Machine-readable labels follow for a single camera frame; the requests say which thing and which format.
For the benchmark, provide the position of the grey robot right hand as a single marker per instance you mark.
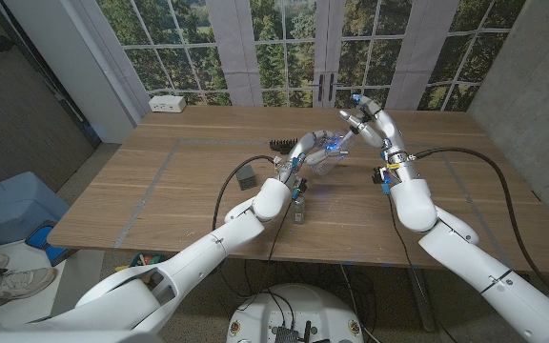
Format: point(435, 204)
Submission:
point(389, 133)

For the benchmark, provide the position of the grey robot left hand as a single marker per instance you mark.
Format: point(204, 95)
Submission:
point(312, 143)

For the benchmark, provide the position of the black nozzle with white tube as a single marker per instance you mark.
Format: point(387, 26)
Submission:
point(353, 129)

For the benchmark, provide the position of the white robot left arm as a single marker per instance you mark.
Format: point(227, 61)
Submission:
point(198, 252)

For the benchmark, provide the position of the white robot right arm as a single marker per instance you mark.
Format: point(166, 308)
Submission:
point(470, 267)

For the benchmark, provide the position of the small grey block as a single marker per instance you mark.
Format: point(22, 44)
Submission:
point(246, 177)

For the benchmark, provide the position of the black toothed comb rack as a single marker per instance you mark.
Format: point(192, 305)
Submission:
point(281, 144)

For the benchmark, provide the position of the small glass shaker jar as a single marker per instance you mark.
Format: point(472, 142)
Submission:
point(299, 214)

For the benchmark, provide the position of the printed window backdrop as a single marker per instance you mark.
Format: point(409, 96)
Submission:
point(274, 47)

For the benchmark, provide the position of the white power strip box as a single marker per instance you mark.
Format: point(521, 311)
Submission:
point(167, 103)

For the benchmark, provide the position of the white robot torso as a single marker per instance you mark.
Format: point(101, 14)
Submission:
point(298, 305)

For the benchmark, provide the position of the metal table leg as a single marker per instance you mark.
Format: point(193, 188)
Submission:
point(420, 300)

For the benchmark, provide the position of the teal toy basket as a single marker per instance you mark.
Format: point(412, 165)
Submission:
point(148, 259)

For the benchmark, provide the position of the blue flat floor item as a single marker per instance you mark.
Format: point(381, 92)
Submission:
point(41, 238)

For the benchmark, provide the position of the dark wooden door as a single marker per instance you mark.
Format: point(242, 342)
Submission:
point(17, 105)

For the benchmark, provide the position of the blue plastic bin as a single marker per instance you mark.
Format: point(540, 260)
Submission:
point(12, 209)

